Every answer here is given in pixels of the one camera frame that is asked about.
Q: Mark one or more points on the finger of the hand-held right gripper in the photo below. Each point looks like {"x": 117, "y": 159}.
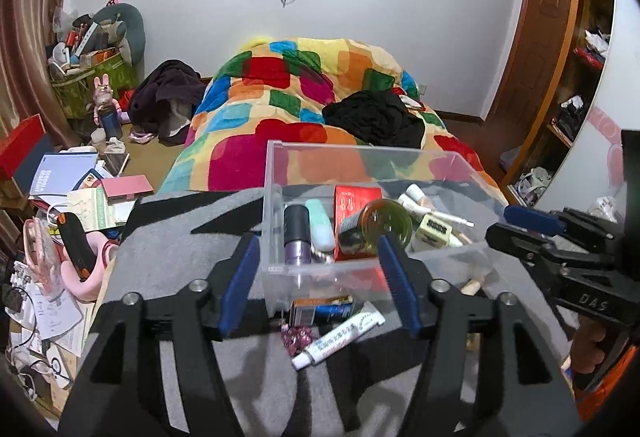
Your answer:
{"x": 530, "y": 217}
{"x": 510, "y": 237}

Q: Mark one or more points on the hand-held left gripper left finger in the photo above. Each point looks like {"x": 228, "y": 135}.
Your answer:
{"x": 240, "y": 289}

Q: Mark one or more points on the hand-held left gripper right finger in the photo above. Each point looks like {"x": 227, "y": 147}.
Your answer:
{"x": 398, "y": 289}

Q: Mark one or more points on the beige cosmetic tube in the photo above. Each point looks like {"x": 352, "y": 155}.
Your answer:
{"x": 472, "y": 284}

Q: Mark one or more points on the wooden block black print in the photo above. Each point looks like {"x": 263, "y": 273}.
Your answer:
{"x": 432, "y": 232}

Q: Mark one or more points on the green bottle black cap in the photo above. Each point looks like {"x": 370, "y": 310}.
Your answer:
{"x": 385, "y": 222}

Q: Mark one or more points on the purple bottle black cap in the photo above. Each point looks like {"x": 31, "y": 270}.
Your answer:
{"x": 297, "y": 237}

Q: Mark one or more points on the mint green small tube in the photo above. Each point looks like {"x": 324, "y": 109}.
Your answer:
{"x": 320, "y": 227}

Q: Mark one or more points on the clear plastic box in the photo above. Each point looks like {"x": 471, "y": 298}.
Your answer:
{"x": 370, "y": 167}

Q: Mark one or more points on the person's right hand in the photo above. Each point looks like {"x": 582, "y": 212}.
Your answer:
{"x": 587, "y": 349}

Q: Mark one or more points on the white sneakers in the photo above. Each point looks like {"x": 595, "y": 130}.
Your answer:
{"x": 535, "y": 182}

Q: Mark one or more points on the white ointment tube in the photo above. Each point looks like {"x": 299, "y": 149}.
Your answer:
{"x": 340, "y": 334}

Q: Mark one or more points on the dark blue small box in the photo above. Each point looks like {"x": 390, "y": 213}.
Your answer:
{"x": 320, "y": 309}

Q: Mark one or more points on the white panel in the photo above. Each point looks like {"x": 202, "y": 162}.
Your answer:
{"x": 607, "y": 107}

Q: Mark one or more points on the wooden shelf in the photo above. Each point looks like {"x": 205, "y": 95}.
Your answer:
{"x": 565, "y": 82}

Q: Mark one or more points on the pink plastic object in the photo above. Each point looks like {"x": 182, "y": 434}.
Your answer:
{"x": 92, "y": 277}

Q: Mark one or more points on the pink flat box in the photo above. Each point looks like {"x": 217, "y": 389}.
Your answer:
{"x": 127, "y": 187}

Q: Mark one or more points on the black and orange tool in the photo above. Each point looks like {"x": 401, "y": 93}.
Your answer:
{"x": 77, "y": 244}

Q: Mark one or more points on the black clothing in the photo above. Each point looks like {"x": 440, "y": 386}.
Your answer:
{"x": 375, "y": 117}

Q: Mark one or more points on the wooden door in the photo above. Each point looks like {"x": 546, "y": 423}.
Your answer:
{"x": 540, "y": 37}

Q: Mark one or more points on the colourful patch blanket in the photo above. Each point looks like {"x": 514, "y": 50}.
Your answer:
{"x": 280, "y": 107}

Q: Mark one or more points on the pile of papers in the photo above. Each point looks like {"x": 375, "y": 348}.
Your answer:
{"x": 55, "y": 317}

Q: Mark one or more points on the dark purple clothing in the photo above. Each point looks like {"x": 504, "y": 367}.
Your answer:
{"x": 165, "y": 92}

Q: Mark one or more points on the blue and white book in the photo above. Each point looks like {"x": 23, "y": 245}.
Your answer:
{"x": 62, "y": 172}

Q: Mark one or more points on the pink bunny toy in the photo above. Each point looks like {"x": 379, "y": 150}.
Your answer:
{"x": 104, "y": 104}

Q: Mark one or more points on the green bag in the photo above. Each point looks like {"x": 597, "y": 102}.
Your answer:
{"x": 100, "y": 77}

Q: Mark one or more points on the large red box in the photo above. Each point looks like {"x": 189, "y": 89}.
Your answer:
{"x": 20, "y": 147}

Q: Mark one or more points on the grey neck pillow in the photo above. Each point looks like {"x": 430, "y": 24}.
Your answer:
{"x": 127, "y": 27}

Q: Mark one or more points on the striped curtain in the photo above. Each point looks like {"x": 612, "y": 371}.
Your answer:
{"x": 25, "y": 27}

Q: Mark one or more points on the wall socket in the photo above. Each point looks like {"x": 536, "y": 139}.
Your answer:
{"x": 422, "y": 89}

